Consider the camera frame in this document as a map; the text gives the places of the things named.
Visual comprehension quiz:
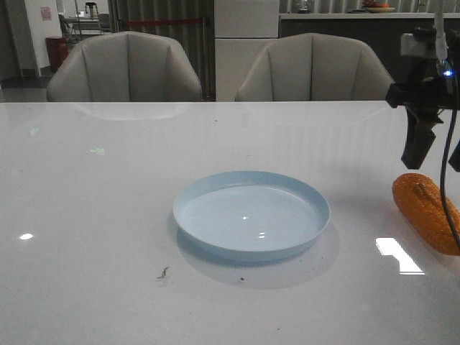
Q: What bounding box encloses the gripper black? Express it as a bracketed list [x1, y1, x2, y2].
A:
[385, 58, 460, 170]

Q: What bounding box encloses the orange plastic corn cob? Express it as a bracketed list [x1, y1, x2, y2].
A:
[392, 173, 459, 256]

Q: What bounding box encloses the light blue round plate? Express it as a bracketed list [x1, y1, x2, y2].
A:
[172, 171, 331, 262]

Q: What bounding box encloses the grey counter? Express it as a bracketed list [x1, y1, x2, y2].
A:
[279, 12, 434, 83]

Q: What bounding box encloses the right beige upholstered chair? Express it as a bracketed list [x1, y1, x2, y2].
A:
[235, 33, 393, 101]

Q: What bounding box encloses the beige upholstered chair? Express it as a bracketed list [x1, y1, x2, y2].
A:
[47, 31, 202, 102]
[235, 33, 393, 101]

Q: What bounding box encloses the fruit bowl on counter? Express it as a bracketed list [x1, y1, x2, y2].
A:
[362, 0, 395, 14]

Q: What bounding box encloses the white cabinet block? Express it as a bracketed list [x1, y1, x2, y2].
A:
[214, 1, 280, 101]

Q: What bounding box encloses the red barrier belt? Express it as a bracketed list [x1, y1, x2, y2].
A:
[121, 17, 207, 27]

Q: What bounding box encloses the left beige upholstered chair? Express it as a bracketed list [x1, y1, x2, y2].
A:
[47, 31, 202, 102]

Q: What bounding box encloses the red bin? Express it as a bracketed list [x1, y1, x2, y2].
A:
[45, 37, 69, 72]

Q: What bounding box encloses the black cable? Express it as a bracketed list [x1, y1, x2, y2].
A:
[438, 59, 460, 249]

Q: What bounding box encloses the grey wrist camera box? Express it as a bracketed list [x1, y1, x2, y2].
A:
[400, 27, 459, 60]

